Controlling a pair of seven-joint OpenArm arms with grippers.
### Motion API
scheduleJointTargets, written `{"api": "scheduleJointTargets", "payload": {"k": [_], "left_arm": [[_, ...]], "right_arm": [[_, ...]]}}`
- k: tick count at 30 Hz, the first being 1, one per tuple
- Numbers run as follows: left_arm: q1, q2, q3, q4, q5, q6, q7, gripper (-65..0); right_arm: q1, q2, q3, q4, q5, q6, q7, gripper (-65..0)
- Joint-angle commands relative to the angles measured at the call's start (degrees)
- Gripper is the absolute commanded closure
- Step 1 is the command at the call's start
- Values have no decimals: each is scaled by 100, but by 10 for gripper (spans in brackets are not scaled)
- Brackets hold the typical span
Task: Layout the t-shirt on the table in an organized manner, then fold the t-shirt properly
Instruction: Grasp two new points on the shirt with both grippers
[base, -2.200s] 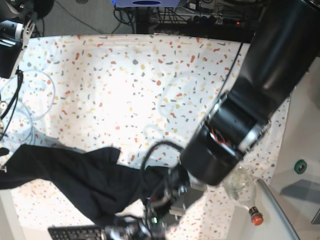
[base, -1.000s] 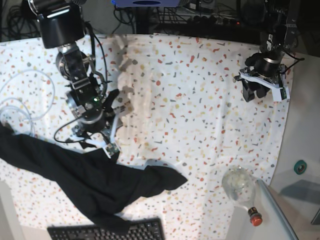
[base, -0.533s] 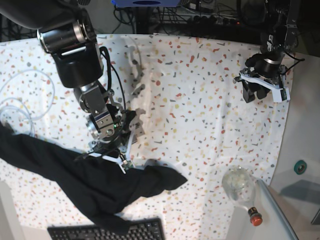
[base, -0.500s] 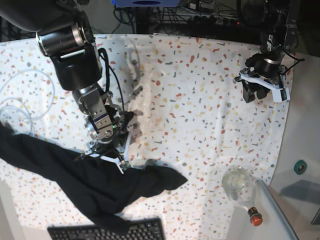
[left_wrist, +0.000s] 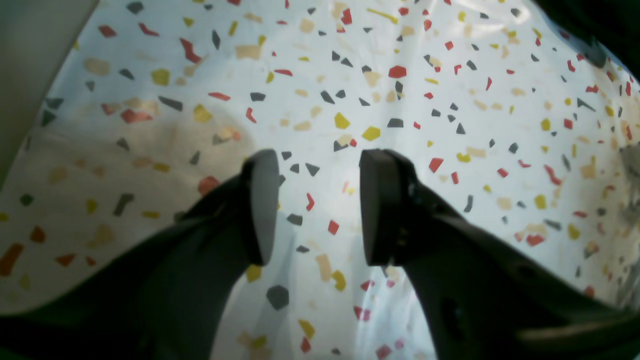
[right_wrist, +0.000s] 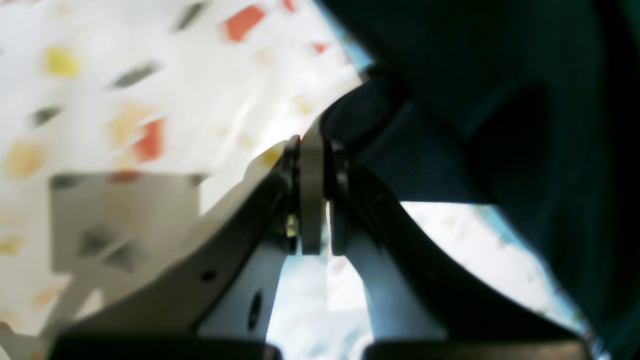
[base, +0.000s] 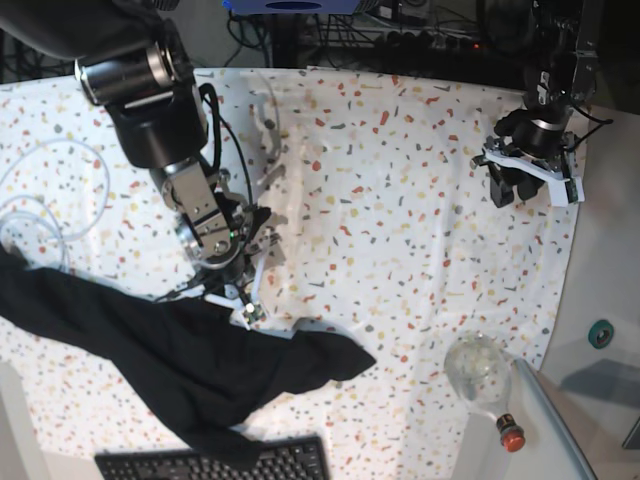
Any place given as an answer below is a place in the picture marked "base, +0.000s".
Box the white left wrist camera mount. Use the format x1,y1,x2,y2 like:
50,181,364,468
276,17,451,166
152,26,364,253
472,153,585,207

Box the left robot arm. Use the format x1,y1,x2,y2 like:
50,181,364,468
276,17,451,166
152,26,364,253
473,1,604,208

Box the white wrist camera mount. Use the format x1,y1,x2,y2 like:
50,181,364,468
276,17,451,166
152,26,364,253
202,253,267,330
472,153,585,207

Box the clear glass bottle orange cap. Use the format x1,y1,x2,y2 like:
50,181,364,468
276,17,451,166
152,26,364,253
444,332,526,453

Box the blue box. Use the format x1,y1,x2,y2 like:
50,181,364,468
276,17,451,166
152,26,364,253
221,0,379,15

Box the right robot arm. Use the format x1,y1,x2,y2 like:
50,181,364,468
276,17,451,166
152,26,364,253
1,1,270,299

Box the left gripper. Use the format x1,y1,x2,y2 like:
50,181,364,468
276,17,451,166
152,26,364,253
482,107,576,208

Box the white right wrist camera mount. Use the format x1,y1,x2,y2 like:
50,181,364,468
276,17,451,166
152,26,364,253
202,253,267,330

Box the white coiled cable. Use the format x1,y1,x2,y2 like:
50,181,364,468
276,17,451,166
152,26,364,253
0,138,111,271

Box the black t-shirt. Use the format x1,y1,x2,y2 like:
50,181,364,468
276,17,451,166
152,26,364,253
1,253,375,470

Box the green tape roll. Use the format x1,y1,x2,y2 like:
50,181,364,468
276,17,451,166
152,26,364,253
588,319,615,350

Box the black keyboard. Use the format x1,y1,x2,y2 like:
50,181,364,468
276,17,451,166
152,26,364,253
94,436,330,480

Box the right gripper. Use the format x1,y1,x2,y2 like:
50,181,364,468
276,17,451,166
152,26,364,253
197,207,272,298

